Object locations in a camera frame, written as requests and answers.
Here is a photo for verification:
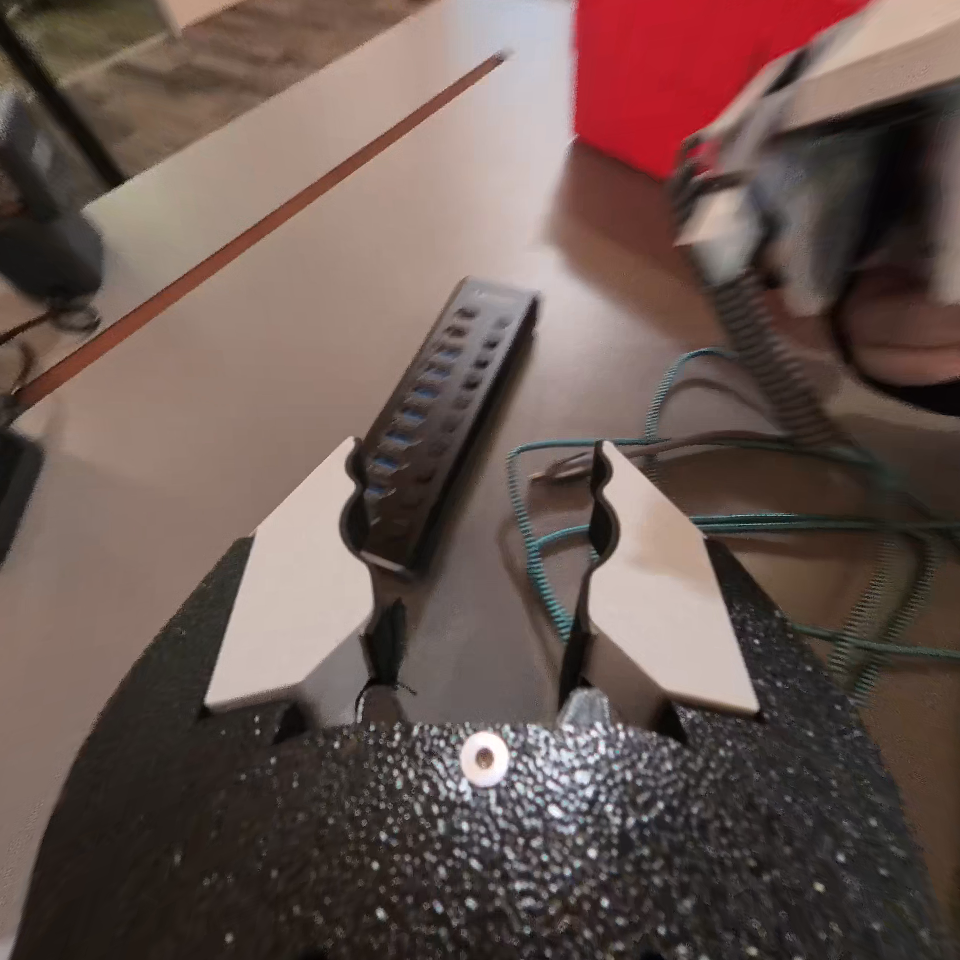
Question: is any teal braided usb cable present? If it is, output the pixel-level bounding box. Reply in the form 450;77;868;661
506;347;960;648
787;450;960;695

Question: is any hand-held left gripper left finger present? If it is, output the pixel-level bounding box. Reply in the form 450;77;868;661
202;436;411;729

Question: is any dark rounded object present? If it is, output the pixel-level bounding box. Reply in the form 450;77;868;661
0;88;108;303

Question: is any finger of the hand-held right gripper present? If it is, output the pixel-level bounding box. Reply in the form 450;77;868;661
686;0;960;155
750;112;960;318

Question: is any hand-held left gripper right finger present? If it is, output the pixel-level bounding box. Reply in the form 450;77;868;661
558;439;762;729

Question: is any person's right hand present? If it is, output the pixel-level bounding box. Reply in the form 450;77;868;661
846;266;960;393

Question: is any black usb hub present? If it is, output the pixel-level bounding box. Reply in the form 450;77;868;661
358;276;543;580

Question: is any grey braided usb cable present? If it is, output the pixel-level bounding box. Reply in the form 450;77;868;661
669;127;854;449

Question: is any plain grey cable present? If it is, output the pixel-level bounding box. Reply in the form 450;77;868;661
529;430;796;485

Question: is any red box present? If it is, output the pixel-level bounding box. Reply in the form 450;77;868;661
572;0;880;183

